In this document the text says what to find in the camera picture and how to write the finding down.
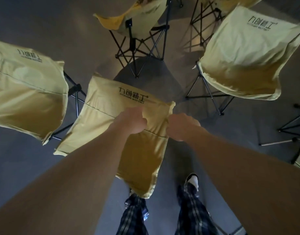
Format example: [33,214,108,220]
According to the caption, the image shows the yellow fabric folding chair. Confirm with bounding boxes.
[93,0,170,79]
[185,6,300,116]
[189,0,266,47]
[0,40,87,146]
[53,72,176,200]

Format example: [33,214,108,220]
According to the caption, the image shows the person's left hand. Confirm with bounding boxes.
[113,106,148,139]

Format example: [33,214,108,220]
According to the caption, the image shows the blue plaid trousers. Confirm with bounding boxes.
[115,184,219,235]

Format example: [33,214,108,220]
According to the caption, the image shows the person's right forearm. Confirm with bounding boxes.
[189,127,300,235]

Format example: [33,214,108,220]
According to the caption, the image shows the person's right hand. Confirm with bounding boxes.
[166,112,202,142]

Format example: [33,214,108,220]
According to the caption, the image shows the person's right shoe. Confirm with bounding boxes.
[184,173,199,191]

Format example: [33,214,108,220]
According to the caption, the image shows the person's left forearm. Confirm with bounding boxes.
[0,124,131,235]

